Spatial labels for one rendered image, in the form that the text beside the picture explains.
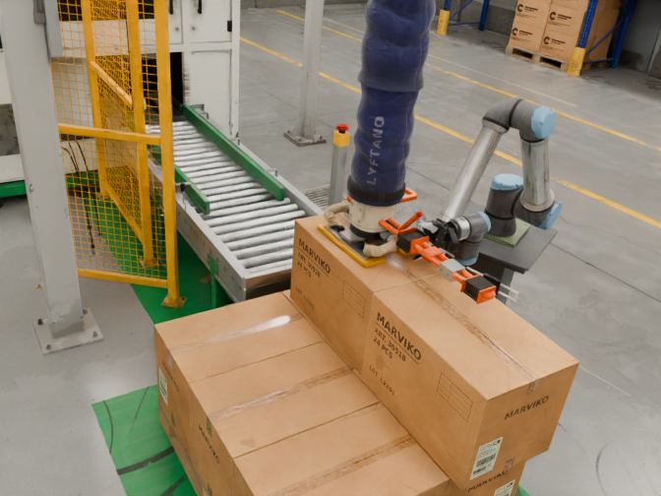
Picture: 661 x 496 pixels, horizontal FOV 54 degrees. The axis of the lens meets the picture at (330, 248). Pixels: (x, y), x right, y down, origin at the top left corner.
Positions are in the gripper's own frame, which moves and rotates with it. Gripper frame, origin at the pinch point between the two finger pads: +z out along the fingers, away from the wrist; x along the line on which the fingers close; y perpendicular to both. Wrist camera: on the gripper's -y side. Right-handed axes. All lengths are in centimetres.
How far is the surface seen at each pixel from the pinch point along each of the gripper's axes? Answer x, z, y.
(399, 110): 44.9, 1.7, 17.7
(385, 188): 15.6, 4.0, 17.2
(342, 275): -17.9, 19.7, 16.7
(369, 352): -38.4, 21.2, -6.7
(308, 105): -73, -171, 345
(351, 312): -29.9, 20.0, 8.1
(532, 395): -20, 3, -65
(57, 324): -97, 104, 143
